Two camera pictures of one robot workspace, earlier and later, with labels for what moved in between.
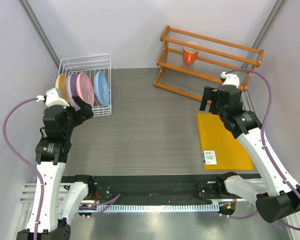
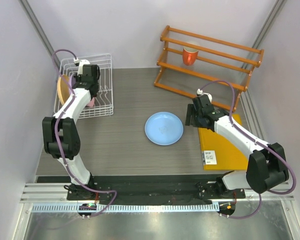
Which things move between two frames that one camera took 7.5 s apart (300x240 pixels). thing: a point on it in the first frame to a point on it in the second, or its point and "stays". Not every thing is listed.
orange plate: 61,82 stays
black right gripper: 210,94 to 191,108
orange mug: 189,56 stays
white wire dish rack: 98,69 stays
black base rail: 151,189 stays
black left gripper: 85,111 to 77,78
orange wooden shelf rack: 192,65 stays
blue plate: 101,87 to 164,128
